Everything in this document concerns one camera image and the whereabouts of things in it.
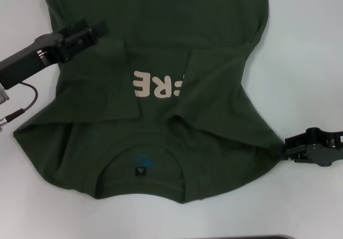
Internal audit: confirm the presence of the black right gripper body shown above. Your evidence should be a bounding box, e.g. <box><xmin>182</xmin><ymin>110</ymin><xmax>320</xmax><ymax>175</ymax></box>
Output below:
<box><xmin>308</xmin><ymin>128</ymin><xmax>343</xmax><ymax>167</ymax></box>

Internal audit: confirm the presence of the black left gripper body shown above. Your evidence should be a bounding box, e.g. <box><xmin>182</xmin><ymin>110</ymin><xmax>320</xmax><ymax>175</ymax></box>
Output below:
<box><xmin>0</xmin><ymin>28</ymin><xmax>65</xmax><ymax>89</ymax></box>

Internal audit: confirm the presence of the dark green FREE t-shirt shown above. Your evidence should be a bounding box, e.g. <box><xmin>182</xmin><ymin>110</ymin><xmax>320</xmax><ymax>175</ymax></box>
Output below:
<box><xmin>12</xmin><ymin>0</ymin><xmax>285</xmax><ymax>205</ymax></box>

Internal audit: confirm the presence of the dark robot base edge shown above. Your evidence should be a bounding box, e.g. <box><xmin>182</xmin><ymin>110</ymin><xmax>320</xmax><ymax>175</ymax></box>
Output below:
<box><xmin>148</xmin><ymin>233</ymin><xmax>294</xmax><ymax>239</ymax></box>

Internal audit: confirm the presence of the left arm connector cable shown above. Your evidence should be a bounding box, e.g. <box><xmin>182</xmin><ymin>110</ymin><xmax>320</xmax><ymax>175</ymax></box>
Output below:
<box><xmin>0</xmin><ymin>82</ymin><xmax>39</xmax><ymax>132</ymax></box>

